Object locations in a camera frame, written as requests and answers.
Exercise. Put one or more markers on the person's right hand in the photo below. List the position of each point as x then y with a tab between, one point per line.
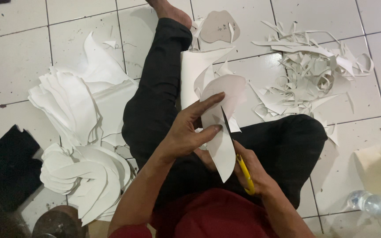
255	172

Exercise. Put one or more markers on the person's left hand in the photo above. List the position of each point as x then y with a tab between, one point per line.
180	135

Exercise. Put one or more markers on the person's right fingers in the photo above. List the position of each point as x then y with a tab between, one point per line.
241	149

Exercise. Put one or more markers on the white cut material piece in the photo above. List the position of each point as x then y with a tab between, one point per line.
222	99

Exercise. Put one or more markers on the person's red shirt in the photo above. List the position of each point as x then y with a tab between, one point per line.
210	215

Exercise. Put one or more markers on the white material roll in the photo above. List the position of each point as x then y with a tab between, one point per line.
190	72

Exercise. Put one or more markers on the person's black trousers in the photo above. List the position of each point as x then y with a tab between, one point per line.
157	99

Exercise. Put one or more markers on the pile of white offcut scraps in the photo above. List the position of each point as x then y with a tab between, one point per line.
309	76

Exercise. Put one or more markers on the small white scrap strips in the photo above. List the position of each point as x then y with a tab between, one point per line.
196	33

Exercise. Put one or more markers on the beige cardboard template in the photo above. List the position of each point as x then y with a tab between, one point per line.
218	26

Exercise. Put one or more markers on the clear plastic water bottle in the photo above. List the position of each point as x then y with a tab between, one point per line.
370	203

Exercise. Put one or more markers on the large white material sheet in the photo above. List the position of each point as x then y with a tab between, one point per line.
111	89

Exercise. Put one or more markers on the person's bare foot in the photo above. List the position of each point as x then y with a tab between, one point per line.
172	11

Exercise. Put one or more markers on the stack of curved white pieces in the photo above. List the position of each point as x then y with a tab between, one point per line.
88	181

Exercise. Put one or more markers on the stack of pointed white pieces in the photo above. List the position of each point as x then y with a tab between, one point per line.
68	105

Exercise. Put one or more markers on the round metal can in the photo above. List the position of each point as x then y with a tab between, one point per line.
60	223

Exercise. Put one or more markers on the black cloth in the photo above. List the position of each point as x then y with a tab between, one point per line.
8	168

